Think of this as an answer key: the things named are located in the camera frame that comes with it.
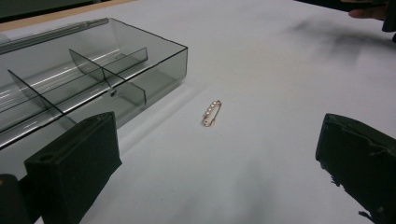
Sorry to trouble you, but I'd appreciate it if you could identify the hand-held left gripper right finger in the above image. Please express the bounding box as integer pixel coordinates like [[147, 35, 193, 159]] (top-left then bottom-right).
[[315, 113, 396, 224]]

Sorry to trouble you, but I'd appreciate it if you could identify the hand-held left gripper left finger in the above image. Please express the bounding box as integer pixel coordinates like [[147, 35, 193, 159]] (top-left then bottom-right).
[[23, 111, 123, 224]]

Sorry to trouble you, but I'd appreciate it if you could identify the clear grey divided organizer box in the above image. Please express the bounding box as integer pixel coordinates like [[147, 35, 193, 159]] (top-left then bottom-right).
[[0, 17, 189, 151]]

